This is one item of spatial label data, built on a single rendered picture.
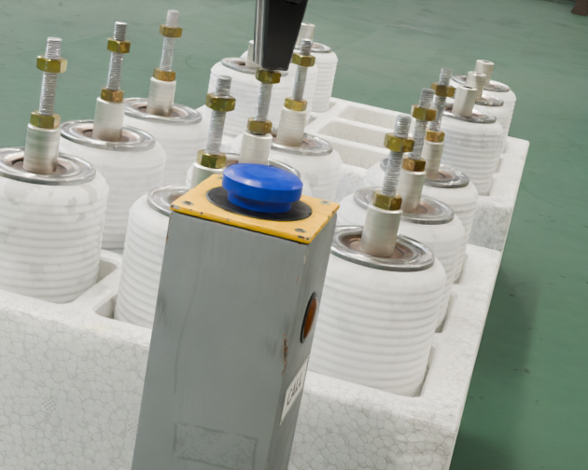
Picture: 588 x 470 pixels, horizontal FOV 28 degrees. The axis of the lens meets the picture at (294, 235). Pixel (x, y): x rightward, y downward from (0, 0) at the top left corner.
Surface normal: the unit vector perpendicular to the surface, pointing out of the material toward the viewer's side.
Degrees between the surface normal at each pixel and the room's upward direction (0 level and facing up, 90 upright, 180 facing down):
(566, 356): 0
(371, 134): 90
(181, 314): 90
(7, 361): 90
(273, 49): 90
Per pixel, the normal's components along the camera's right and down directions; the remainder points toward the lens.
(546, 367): 0.18, -0.94
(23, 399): -0.23, 0.26
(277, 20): 0.34, 0.34
